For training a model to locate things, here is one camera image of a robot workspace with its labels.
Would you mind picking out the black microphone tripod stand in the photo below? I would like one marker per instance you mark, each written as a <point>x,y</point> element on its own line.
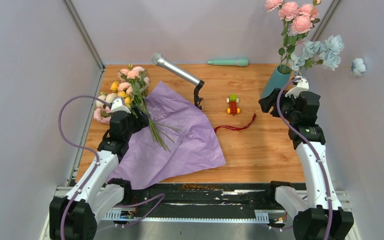
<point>196,99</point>

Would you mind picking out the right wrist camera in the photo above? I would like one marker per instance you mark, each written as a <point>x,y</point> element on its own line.
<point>300,85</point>

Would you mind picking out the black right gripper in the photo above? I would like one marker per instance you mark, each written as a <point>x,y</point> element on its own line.
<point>266,103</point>

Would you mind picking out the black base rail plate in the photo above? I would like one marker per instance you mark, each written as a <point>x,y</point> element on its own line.
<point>227,202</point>

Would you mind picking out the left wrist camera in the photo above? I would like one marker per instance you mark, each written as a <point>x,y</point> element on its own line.
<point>118,104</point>

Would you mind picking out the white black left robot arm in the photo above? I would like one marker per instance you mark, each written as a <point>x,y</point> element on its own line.
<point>77,215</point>

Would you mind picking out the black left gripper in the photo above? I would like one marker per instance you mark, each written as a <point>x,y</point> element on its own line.
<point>141,122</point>

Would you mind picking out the toy brick car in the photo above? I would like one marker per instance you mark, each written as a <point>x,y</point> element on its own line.
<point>232,102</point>

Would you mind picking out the purple pink wrapping paper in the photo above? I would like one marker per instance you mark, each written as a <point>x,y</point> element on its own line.
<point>190,137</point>

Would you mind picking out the dark red printed ribbon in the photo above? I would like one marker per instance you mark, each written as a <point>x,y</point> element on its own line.
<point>236,128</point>

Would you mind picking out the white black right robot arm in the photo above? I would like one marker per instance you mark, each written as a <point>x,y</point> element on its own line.
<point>321,215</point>

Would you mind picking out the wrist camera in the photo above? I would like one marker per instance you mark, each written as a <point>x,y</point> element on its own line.
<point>300,85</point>
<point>118,104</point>

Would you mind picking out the light blue artificial flowers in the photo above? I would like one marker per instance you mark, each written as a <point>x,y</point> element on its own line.
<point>324,53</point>

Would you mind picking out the teal cylindrical vase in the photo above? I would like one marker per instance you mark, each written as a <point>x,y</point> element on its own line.
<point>280,76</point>

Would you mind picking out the mint green toy microphone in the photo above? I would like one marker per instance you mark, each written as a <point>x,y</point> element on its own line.
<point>237,62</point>

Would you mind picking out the silver microphone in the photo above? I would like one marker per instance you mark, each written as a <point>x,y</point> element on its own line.
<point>160,61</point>

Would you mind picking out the pink flower stem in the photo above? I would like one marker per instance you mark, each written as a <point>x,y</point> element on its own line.
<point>308,16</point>
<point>287,11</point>

